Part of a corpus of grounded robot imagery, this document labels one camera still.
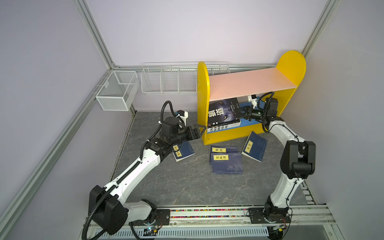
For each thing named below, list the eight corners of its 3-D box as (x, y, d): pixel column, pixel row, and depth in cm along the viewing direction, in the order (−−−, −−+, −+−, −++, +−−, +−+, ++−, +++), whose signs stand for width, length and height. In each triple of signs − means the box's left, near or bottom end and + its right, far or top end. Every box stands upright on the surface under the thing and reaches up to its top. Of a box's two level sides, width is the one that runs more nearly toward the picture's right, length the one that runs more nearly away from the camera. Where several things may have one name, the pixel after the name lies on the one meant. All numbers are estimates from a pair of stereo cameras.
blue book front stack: (212, 174, 90) (212, 171, 87) (211, 155, 98) (211, 152, 95) (243, 174, 90) (245, 171, 87) (239, 155, 98) (241, 152, 95)
